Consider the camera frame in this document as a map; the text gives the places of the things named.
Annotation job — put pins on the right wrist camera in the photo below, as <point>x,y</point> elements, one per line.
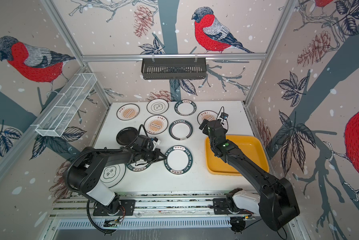
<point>223,117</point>

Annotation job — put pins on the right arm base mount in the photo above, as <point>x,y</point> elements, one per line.
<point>220,207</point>

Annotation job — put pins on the green lettered rim plate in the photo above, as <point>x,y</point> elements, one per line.
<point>178,160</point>
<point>137,166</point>

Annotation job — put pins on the white plate grey emblem back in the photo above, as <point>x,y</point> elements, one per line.
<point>157,106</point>

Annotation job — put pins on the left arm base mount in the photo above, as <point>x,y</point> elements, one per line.
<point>116,208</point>

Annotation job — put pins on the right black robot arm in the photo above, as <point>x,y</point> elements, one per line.
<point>277,204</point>

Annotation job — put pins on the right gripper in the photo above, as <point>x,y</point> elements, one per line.
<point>204,124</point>

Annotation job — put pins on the white plate grey emblem front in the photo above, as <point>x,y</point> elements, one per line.
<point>112,175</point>

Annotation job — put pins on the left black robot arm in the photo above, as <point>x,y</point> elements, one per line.
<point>83,175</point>

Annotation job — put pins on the white plate grey emblem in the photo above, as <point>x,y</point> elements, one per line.
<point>157,106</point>
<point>112,175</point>

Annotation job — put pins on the white mesh wall shelf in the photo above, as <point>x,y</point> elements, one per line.
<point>68,102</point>

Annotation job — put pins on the small black plate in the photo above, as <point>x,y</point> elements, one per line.
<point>127,136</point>

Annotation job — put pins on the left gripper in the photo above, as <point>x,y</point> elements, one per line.
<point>157,156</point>

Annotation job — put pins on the black wire wall basket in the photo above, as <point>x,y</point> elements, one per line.
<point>174,69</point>

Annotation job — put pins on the orange sunburst plate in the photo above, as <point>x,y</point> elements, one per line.
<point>156,124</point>
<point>128,112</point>
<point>206,115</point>

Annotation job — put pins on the dark green rim plate back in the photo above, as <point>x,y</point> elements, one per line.
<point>185,107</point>

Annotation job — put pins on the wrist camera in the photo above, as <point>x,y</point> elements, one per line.
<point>223,117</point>
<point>150,143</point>

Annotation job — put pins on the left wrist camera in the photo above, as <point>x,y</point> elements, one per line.
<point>150,143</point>

